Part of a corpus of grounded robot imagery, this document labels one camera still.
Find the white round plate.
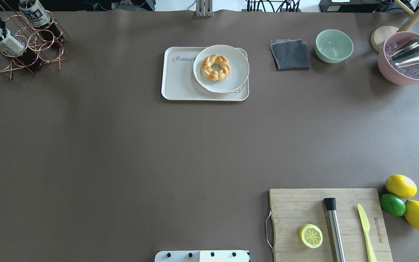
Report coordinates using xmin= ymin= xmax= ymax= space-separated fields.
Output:
xmin=193 ymin=45 xmax=250 ymax=93

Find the white mounting pillar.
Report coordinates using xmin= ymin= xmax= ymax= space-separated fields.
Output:
xmin=154 ymin=249 xmax=251 ymax=262

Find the wooden cutting board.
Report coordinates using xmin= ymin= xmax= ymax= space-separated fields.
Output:
xmin=269 ymin=188 xmax=393 ymax=262

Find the whole yellow lemon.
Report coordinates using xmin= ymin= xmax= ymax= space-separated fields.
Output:
xmin=386 ymin=174 xmax=418 ymax=199

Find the pink ice bowl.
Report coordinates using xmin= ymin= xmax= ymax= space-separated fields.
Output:
xmin=378 ymin=32 xmax=419 ymax=85

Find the yellow plastic knife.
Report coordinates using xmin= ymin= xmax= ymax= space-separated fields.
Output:
xmin=356 ymin=204 xmax=377 ymax=262

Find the green lime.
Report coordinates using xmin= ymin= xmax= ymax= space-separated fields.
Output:
xmin=380 ymin=193 xmax=406 ymax=216

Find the braided ring pastry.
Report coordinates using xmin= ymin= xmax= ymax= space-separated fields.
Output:
xmin=201 ymin=54 xmax=231 ymax=81

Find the mint green bowl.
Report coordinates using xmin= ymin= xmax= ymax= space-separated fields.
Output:
xmin=315 ymin=29 xmax=354 ymax=63

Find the tea bottle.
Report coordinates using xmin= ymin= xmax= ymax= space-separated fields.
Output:
xmin=19 ymin=0 xmax=64 ymax=46
xmin=0 ymin=29 xmax=42 ymax=72

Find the halved lemon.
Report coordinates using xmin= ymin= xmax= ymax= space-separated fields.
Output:
xmin=299 ymin=223 xmax=323 ymax=249

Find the aluminium frame post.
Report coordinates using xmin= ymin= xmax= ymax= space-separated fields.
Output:
xmin=196 ymin=0 xmax=213 ymax=17

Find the dark grey folded cloth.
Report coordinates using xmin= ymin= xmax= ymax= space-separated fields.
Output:
xmin=270 ymin=39 xmax=311 ymax=70

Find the metal ice scoop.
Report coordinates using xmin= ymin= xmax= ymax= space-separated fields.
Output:
xmin=389 ymin=36 xmax=419 ymax=68

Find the wooden mug tree stand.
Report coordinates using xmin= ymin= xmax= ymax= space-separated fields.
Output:
xmin=371 ymin=0 xmax=419 ymax=52

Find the copper wire bottle rack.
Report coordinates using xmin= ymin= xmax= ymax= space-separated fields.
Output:
xmin=0 ymin=12 xmax=72 ymax=80

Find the cream serving tray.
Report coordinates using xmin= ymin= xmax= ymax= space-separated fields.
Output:
xmin=161 ymin=47 xmax=250 ymax=102

